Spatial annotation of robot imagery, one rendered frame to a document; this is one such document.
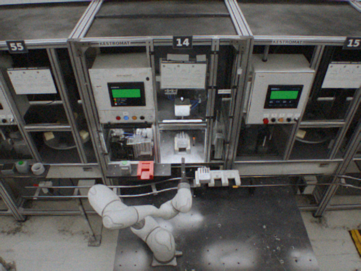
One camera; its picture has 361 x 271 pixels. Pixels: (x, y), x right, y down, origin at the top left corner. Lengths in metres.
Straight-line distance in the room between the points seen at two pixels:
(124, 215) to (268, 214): 1.37
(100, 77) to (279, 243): 1.80
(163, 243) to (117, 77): 1.16
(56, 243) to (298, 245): 2.31
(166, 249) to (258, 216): 0.87
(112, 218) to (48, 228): 1.98
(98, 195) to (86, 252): 1.59
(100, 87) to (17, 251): 2.05
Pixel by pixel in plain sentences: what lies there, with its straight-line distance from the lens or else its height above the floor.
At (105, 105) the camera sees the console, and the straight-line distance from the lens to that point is 2.26.
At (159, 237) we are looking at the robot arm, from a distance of 2.16.
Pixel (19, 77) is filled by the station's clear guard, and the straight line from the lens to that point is 2.36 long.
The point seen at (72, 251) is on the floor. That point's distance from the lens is 3.35.
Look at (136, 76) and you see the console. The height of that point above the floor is 1.77.
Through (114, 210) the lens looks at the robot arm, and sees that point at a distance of 1.69.
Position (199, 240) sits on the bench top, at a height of 0.68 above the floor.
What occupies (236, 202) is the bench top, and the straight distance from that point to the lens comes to 2.68.
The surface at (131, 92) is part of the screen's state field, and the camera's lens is 2.13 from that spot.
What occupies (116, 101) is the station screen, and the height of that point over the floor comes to 1.59.
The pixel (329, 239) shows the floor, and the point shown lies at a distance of 3.57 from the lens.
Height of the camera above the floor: 2.83
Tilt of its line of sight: 42 degrees down
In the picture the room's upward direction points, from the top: straight up
